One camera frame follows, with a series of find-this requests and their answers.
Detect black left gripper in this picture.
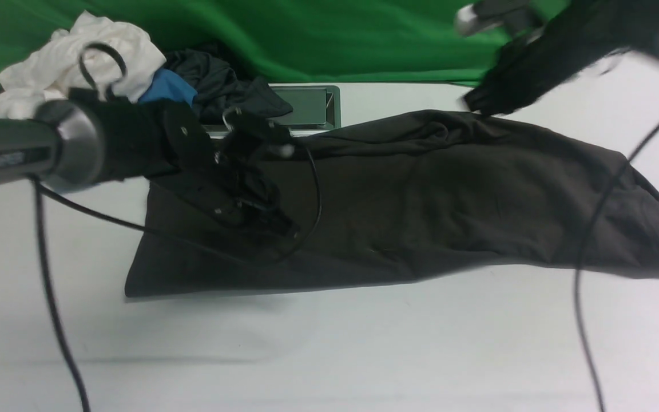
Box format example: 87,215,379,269
149,102,300,238

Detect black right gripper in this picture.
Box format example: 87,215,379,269
463,1,650,116

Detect gray long-sleeved shirt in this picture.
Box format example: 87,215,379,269
125,110,659,298

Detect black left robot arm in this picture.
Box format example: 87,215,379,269
0,100,300,237

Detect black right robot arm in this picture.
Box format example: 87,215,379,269
455,1,659,116

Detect dark teal crumpled shirt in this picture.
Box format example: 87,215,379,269
164,42,293,125

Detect blue crumpled shirt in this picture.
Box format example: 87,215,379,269
138,68,198,105

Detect white crumpled shirt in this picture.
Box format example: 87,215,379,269
0,11,166,119

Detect green backdrop cloth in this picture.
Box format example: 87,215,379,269
0,0,570,112

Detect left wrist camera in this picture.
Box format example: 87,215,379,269
220,108,296,164

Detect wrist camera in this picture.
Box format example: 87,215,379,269
455,1,547,38
220,108,296,164

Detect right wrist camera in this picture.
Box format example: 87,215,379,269
455,1,547,38

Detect black left camera cable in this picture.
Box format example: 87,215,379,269
31,43,323,412

